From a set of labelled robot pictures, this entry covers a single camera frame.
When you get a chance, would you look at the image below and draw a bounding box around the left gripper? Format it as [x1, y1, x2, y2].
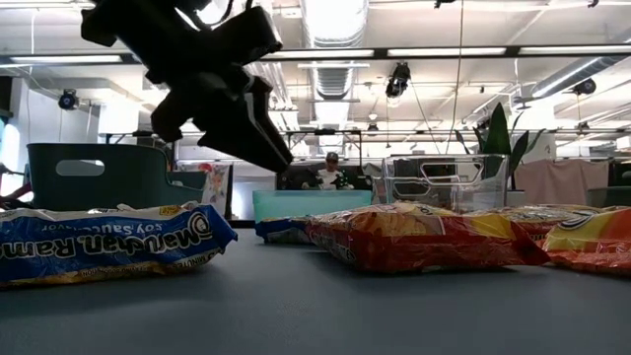
[81, 0, 295, 174]

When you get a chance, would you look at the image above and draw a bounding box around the blue ramen noodle packet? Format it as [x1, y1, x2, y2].
[254, 215, 313, 246]
[0, 200, 239, 290]

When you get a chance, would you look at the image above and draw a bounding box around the red ramen noodle packet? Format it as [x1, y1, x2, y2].
[304, 201, 552, 275]
[462, 202, 615, 244]

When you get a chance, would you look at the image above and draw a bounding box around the orange ramen noodle packet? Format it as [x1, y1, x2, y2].
[540, 206, 631, 276]

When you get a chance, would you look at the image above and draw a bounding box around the floral print banner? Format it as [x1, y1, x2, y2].
[195, 161, 234, 219]

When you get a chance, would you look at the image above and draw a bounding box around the small teal plastic bin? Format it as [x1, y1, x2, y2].
[251, 189, 374, 223]

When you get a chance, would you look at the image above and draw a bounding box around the person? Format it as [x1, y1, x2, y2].
[301, 151, 355, 191]

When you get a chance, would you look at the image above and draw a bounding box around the black ceiling spotlight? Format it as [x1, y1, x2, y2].
[384, 61, 412, 100]
[572, 77, 597, 97]
[57, 88, 80, 111]

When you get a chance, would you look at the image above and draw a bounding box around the clear plastic bin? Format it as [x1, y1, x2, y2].
[382, 153, 510, 214]

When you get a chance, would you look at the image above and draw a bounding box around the potted snake plant white pot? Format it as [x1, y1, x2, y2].
[454, 102, 546, 207]

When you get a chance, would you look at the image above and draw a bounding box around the black linear light fixture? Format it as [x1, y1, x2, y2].
[0, 43, 631, 69]

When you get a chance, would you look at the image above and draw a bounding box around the pink cloth cover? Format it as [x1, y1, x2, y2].
[514, 158, 611, 206]

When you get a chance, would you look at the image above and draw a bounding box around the background grey storage bin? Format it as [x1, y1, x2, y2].
[586, 185, 631, 208]

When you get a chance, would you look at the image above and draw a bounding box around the black workstation frame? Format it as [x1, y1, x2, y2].
[284, 126, 365, 191]
[98, 127, 177, 164]

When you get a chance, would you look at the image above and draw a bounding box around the dark grey-green handled bin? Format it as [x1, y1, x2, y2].
[26, 141, 207, 213]

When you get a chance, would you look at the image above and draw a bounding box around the silver ventilation duct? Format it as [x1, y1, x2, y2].
[300, 0, 370, 102]
[530, 54, 617, 99]

